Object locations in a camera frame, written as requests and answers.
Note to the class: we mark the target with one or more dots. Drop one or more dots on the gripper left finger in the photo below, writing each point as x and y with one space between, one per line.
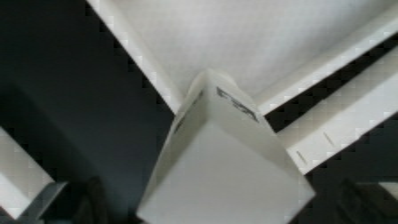
69 204

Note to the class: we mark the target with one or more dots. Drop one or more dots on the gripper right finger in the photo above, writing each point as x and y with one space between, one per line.
366 203

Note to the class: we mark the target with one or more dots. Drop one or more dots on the white desk leg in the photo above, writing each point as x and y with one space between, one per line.
224 180

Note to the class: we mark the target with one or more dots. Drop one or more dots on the white desk top tray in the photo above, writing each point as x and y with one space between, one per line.
279 42

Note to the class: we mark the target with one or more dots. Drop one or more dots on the white left fence piece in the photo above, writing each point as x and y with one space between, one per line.
26 185

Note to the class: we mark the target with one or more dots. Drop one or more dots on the white front fence wall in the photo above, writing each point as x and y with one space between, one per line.
345 116

